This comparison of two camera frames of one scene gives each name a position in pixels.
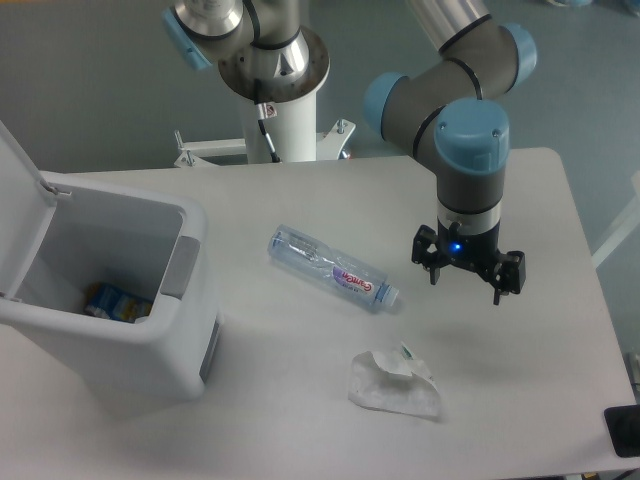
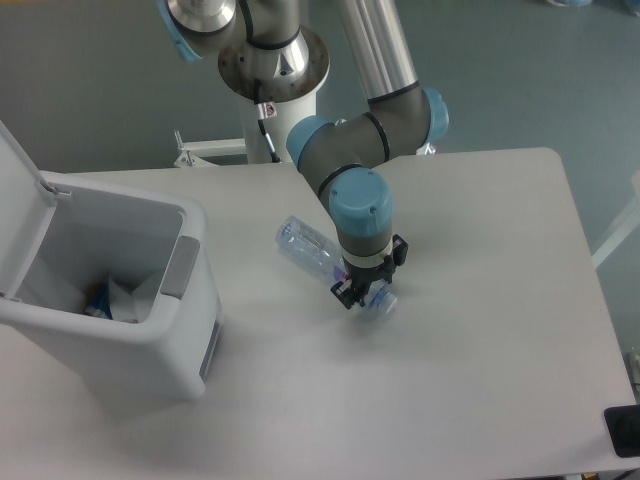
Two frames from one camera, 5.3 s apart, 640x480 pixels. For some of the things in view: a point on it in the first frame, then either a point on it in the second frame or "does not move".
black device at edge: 623,425 does not move
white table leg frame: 628,222 does not move
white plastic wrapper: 394,380 -> 131,306
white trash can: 60,234 does not move
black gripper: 480,250 -> 349,291
